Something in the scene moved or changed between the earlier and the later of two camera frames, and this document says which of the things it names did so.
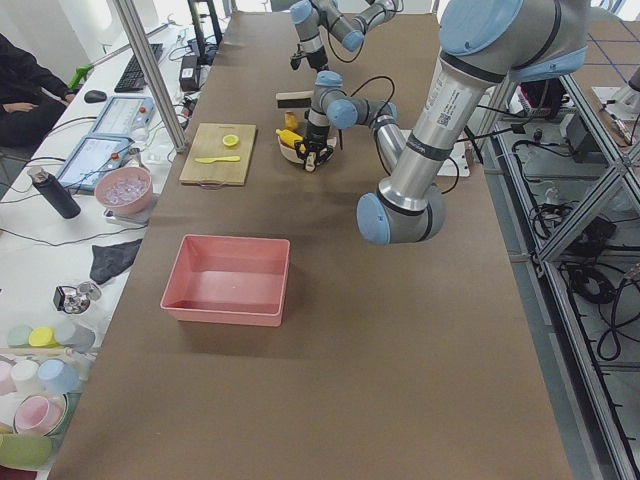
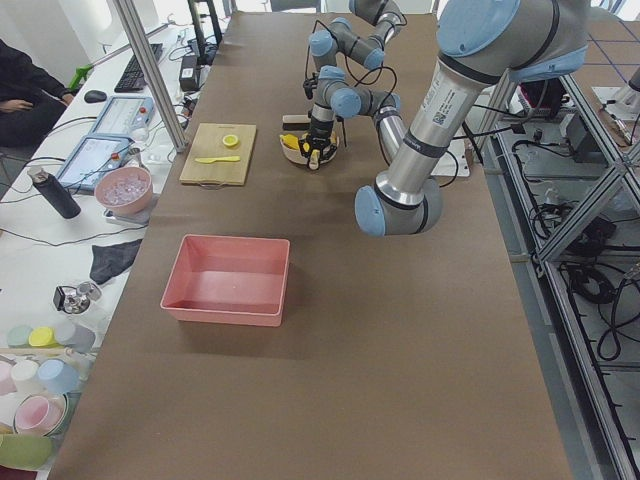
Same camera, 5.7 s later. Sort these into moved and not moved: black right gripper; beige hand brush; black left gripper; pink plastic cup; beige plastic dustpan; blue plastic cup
Moved: black right gripper; beige hand brush
Not moved: black left gripper; pink plastic cup; blue plastic cup; beige plastic dustpan
